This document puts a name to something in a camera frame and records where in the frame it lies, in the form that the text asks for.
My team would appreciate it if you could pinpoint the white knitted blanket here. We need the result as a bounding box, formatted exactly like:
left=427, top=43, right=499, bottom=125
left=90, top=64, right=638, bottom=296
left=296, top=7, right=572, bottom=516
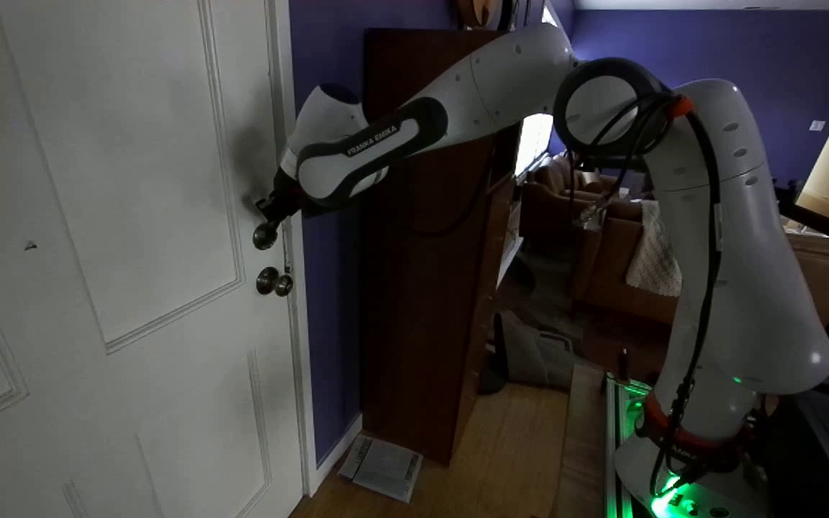
left=625, top=202, right=681, bottom=296

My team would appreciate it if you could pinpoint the dark brown wooden cabinet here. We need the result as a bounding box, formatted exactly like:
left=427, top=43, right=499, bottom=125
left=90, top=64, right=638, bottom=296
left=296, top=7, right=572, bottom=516
left=359, top=25, right=525, bottom=469

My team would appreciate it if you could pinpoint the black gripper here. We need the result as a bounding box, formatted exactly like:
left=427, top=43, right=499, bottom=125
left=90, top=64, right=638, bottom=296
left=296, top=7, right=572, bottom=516
left=255, top=174, right=304, bottom=225

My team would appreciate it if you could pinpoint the white panel door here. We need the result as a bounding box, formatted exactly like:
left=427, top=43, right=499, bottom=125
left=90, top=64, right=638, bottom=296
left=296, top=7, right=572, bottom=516
left=0, top=0, right=301, bottom=518

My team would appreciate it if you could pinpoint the white door frame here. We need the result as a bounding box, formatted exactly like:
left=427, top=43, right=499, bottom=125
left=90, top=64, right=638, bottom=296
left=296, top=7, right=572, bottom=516
left=270, top=0, right=320, bottom=499

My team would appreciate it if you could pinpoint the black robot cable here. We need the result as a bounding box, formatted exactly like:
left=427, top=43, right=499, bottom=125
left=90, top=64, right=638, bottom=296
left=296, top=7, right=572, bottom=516
left=552, top=54, right=725, bottom=492

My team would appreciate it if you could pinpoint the grey bag on floor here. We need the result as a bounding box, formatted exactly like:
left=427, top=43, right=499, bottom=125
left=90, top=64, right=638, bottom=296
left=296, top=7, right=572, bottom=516
left=499, top=310, right=576, bottom=388

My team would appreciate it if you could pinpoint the brass deadbolt knob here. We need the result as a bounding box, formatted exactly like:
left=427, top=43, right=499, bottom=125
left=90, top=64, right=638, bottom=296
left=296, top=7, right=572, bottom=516
left=253, top=223, right=277, bottom=250

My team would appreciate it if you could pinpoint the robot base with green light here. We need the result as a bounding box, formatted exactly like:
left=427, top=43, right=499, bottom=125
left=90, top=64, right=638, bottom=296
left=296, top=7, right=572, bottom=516
left=605, top=378, right=772, bottom=518

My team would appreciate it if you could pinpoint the white floor vent register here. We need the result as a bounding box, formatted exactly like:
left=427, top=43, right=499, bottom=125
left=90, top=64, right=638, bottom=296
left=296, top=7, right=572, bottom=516
left=340, top=434, right=422, bottom=503

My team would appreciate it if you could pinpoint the brown couch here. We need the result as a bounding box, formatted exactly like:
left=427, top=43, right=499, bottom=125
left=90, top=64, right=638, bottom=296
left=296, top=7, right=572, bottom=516
left=519, top=156, right=696, bottom=329

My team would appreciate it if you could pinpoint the lower brass door knob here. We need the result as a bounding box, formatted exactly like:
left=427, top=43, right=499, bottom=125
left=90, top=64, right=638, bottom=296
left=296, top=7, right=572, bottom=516
left=255, top=267, right=294, bottom=296

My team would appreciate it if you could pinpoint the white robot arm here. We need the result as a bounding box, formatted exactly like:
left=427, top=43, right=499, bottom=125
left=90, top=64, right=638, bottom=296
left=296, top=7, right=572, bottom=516
left=253, top=25, right=829, bottom=454

